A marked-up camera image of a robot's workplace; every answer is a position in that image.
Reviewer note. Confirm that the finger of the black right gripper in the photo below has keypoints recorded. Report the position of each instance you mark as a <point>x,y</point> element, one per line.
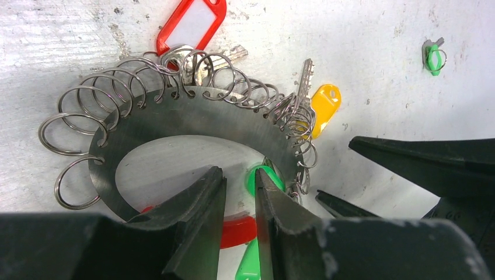
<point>445,168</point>
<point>340,208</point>

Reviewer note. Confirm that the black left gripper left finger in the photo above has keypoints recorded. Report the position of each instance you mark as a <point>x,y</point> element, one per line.
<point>135,243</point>

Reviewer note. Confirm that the key with red tag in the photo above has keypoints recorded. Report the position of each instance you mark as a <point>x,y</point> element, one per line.
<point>191,27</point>

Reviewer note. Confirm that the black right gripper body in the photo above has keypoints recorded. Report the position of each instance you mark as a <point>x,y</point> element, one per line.
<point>475,216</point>

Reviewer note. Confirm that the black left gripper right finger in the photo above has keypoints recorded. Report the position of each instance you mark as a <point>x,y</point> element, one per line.
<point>296,244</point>

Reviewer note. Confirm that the key with yellow tag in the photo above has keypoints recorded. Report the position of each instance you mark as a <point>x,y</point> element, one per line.
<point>317,104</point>

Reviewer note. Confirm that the metal keyring with red grip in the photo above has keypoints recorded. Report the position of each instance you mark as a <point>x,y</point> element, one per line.
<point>177,96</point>

